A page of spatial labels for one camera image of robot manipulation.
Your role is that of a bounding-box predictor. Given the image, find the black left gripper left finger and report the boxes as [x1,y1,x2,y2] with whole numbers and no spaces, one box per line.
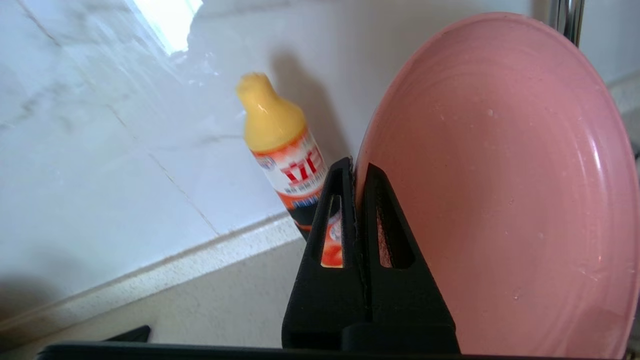
[281,157,372,350]

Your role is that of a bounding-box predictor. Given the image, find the yellow orange dish soap bottle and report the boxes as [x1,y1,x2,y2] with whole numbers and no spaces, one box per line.
[236,72,347,269]

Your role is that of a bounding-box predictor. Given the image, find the chrome gooseneck faucet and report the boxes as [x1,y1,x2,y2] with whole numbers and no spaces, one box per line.
[550,0,586,48]

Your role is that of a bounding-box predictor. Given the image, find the pink plate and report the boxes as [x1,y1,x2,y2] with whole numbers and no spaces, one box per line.
[354,12,640,358]

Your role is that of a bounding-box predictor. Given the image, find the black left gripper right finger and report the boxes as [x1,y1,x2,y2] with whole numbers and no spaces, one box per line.
[356,162,461,353]

